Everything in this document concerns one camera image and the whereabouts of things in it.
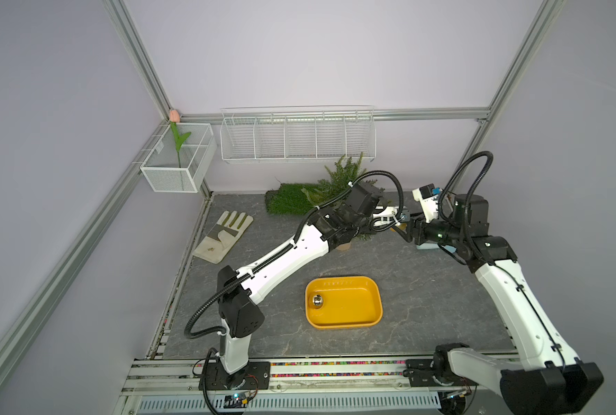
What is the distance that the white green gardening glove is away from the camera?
3.33 feet

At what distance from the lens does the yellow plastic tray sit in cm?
84

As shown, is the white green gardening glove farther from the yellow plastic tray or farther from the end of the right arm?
the end of the right arm

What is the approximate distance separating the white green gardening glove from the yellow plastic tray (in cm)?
39

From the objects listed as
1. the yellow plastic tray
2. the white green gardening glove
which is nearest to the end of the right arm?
the yellow plastic tray
